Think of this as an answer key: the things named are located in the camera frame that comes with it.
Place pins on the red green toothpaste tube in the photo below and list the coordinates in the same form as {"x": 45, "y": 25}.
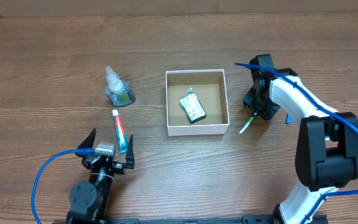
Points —
{"x": 121, "y": 137}

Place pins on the green white toothbrush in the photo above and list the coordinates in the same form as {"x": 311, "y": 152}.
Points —
{"x": 246, "y": 125}

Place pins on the green white floss packet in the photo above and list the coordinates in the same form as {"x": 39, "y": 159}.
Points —
{"x": 192, "y": 106}

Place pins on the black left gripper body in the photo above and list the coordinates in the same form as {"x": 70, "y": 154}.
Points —
{"x": 117, "y": 166}

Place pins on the clear soap pump bottle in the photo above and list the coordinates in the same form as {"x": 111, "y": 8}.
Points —
{"x": 118, "y": 91}

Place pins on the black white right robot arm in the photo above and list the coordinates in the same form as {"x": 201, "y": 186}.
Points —
{"x": 326, "y": 157}

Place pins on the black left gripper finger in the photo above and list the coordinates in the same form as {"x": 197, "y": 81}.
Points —
{"x": 130, "y": 160}
{"x": 89, "y": 141}

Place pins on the blue disposable razor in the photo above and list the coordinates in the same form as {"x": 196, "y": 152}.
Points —
{"x": 288, "y": 119}

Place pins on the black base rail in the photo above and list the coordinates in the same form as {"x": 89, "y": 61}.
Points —
{"x": 246, "y": 219}

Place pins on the white cardboard box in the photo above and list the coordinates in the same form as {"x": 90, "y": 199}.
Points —
{"x": 210, "y": 88}

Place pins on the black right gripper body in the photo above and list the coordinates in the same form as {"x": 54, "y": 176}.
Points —
{"x": 257, "y": 104}

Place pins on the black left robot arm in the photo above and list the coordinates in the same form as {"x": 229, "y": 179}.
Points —
{"x": 89, "y": 199}

